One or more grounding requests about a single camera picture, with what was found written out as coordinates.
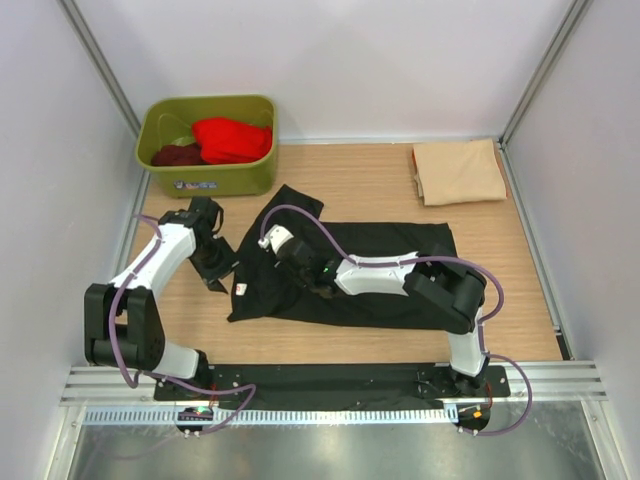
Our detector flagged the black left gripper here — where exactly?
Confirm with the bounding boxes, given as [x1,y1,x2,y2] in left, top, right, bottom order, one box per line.
[189,237,244,293]

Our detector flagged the black t shirt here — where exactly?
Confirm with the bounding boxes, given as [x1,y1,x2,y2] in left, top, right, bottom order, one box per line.
[227,185,469,333]

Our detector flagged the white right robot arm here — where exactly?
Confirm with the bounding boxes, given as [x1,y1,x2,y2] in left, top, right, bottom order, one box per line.
[258,224,489,396]

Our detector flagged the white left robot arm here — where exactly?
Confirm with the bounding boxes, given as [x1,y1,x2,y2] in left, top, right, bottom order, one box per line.
[84,197,238,400]

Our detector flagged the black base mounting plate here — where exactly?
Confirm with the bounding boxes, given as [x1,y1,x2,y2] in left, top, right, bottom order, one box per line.
[155,363,510,410]

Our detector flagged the dark maroon t shirt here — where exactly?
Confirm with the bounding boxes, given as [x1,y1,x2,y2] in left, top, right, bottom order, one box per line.
[151,143,205,167]

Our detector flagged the red t shirt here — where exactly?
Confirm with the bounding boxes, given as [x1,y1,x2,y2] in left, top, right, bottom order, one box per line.
[191,117,273,165]

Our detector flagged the olive green plastic bin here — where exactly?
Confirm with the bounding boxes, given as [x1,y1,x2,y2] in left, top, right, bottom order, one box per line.
[136,94,278,198]

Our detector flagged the folded beige t shirt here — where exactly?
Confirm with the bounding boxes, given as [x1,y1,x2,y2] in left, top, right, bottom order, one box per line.
[412,138,507,207]

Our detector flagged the slotted grey cable duct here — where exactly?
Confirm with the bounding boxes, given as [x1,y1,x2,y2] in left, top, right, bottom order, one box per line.
[84,405,458,427]

